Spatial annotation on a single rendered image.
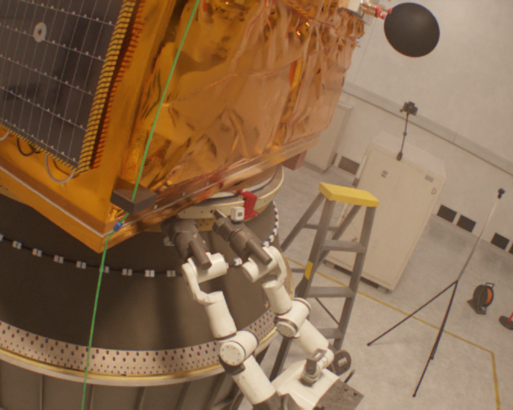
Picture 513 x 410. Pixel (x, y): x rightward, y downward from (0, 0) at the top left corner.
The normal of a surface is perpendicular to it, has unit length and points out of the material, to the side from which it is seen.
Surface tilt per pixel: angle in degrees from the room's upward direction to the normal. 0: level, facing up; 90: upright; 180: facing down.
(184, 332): 62
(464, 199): 90
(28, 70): 90
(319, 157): 90
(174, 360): 43
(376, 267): 90
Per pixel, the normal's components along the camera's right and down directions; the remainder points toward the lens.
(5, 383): -0.01, 0.38
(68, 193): -0.41, 0.29
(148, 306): 0.56, 0.02
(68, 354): 0.39, -0.33
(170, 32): 0.66, 0.46
